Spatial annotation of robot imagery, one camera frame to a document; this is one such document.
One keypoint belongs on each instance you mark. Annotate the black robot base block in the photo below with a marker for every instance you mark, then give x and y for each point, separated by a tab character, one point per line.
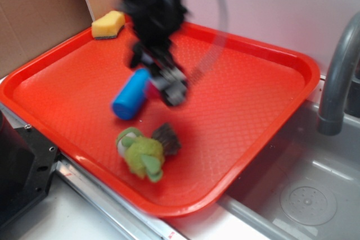
28	161

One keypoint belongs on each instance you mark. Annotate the grey plastic sink basin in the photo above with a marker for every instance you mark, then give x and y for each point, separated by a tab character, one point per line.
302	185

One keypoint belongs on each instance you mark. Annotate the grey faucet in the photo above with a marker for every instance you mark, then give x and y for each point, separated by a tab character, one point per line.
340	93

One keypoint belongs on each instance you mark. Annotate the green plush frog toy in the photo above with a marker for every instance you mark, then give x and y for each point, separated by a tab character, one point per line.
144	156

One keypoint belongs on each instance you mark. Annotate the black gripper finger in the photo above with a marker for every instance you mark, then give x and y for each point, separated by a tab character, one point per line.
139	56
168	78

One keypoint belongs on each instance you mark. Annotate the red paper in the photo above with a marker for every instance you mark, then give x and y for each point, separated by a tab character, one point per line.
151	92

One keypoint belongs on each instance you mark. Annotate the red plastic tray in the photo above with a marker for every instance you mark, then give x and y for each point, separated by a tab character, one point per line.
228	117

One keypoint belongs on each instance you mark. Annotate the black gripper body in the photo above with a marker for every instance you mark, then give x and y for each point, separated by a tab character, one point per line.
154	21

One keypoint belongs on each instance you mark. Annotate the blue plastic toy bottle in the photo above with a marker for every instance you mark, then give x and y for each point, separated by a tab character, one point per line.
132	96

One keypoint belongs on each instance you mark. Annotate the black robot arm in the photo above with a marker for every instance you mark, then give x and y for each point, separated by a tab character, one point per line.
154	21

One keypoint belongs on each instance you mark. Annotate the metal rail strip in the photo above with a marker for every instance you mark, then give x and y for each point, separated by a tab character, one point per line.
78	207

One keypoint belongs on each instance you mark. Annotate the brown cardboard panel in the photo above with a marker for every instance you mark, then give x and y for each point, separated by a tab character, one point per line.
32	27

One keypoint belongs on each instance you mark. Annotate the yellow sponge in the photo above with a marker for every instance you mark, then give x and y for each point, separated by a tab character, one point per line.
108	26

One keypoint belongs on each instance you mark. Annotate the brown rough rock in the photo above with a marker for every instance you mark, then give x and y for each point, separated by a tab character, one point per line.
168	138

